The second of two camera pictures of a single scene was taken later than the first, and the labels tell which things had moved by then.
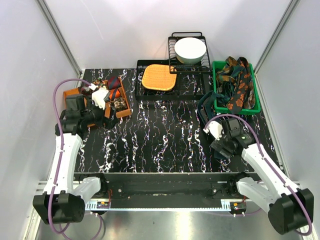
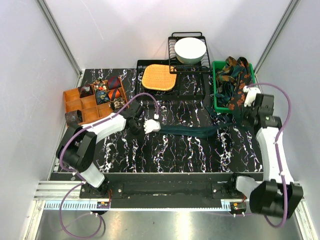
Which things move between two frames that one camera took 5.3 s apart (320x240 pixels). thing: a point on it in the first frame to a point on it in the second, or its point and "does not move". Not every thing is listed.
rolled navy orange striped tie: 114,93 does not move
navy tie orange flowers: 236,103 does not move
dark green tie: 205,108 to 203,130
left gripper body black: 95,115 to 137,130
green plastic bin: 256,111 does not move
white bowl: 190,50 does not move
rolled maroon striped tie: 113,82 does not move
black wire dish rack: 176,66 does not move
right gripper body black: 220,149 to 246,115
